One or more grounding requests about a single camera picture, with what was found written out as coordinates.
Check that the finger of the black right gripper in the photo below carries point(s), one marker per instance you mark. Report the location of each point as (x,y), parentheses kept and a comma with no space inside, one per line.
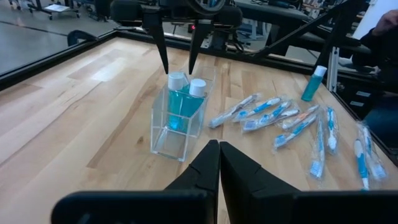
(157,31)
(199,34)

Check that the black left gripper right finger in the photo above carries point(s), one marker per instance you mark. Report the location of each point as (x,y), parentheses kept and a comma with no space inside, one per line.
(242,186)

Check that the white aluminium extrusion bar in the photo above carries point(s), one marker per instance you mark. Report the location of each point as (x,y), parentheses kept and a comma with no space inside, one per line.
(332,68)

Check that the clear acrylic organizer box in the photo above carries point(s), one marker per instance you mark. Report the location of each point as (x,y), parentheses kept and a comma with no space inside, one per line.
(186,143)

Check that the person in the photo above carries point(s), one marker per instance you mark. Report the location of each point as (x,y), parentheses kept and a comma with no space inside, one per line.
(382,56)

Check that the blue toothbrush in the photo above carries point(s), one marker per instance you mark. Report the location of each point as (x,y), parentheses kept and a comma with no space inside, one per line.
(295,130)
(361,165)
(267,117)
(373,158)
(331,127)
(318,146)
(259,107)

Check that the orange toothbrush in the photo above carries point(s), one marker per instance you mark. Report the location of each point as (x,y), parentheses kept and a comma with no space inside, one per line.
(300,117)

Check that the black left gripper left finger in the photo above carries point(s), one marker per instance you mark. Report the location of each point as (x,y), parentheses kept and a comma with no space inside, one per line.
(202,177)

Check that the purple toothbrush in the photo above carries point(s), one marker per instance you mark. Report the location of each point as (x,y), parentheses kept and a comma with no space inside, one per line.
(290,112)

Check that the grey toothbrush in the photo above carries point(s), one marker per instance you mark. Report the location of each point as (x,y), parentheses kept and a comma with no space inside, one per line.
(231,111)

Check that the person's hand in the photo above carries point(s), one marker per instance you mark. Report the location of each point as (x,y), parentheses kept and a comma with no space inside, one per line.
(385,21)

